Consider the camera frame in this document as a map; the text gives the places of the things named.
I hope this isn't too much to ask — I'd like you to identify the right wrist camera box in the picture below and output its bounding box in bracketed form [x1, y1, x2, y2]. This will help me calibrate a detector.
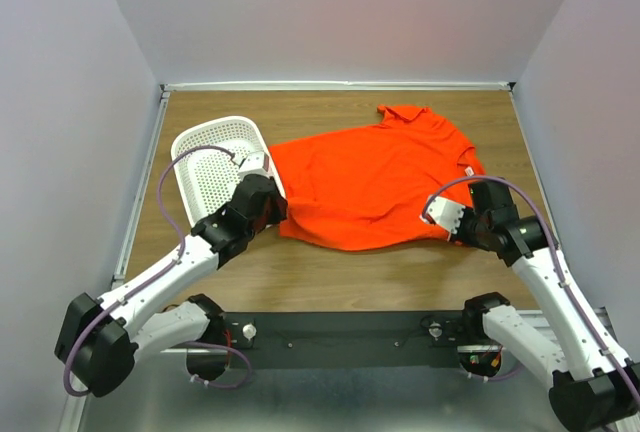
[420, 195, 471, 242]

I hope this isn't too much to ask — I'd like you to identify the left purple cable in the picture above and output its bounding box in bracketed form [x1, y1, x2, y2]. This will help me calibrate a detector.
[62, 145, 241, 397]

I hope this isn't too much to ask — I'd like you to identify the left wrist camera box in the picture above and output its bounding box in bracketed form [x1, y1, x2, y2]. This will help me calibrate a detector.
[238, 151, 274, 180]

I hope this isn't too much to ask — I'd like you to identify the white perforated plastic basket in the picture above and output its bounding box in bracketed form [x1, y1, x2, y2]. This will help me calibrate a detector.
[171, 116, 285, 225]

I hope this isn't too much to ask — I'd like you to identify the purple cable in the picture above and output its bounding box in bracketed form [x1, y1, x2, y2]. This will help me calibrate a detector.
[62, 145, 241, 397]
[422, 176, 640, 432]

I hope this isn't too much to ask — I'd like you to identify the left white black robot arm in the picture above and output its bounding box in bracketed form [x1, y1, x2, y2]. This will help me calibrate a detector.
[54, 174, 287, 397]

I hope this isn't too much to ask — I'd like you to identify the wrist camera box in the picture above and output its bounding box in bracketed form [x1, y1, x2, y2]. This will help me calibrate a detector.
[238, 151, 274, 180]
[420, 195, 471, 242]

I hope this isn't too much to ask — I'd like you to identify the orange t shirt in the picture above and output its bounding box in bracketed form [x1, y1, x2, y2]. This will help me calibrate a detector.
[270, 105, 485, 251]

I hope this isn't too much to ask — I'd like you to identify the aluminium frame rail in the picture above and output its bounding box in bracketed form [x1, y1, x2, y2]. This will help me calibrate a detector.
[58, 82, 171, 432]

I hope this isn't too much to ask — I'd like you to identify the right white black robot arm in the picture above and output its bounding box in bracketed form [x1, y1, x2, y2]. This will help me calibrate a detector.
[422, 175, 639, 431]

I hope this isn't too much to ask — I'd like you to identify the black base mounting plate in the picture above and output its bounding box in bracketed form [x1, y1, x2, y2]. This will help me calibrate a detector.
[164, 309, 521, 371]

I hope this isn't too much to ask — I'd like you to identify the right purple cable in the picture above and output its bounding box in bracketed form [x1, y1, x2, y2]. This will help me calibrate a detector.
[422, 176, 640, 432]

